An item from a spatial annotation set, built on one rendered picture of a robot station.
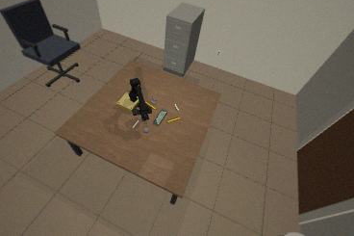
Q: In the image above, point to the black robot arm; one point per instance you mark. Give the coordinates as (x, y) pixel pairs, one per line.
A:
(136, 92)

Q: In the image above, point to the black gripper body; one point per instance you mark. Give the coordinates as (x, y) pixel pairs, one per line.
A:
(135, 111)

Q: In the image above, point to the grey keyboard with keys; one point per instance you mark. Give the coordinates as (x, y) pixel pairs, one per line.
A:
(160, 117)

